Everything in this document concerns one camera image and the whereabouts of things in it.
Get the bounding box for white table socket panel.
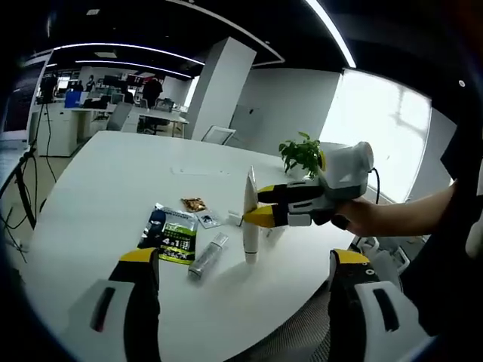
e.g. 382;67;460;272
171;165;232;177

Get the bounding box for white-framed chair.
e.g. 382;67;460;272
201;125;237;146

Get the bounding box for green potted plant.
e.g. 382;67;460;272
278;131;328;179

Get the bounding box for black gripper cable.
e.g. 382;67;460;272
371;167;383;205

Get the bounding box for large black screen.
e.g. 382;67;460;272
2;60;43;133

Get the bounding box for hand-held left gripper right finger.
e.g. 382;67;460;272
328;247;435;362

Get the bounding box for blue box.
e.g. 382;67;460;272
64;91;85;109

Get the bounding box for gold skincare sachet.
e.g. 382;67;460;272
180;196;209;213

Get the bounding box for long ceiling light strip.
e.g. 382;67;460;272
304;0;358;69

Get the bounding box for white office desk row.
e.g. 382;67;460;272
78;106;190;137

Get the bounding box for person's right hand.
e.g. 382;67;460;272
331;198;408;238

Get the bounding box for black green skincare sachet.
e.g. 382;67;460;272
137;203;199;265

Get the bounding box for grey swivel chair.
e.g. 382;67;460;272
106;102;134;131

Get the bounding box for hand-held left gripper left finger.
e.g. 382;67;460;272
62;247;162;362

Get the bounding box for white blue skincare sachet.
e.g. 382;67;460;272
196;211;222;229

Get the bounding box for white column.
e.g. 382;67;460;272
191;36;258;143

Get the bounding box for black stand legs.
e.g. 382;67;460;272
0;144;43;232

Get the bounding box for white skincare tube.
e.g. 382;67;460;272
241;166;262;265

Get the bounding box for small red-label skincare bottle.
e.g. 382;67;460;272
186;232;230;281

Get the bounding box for white cabinet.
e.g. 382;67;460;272
37;108;82;158

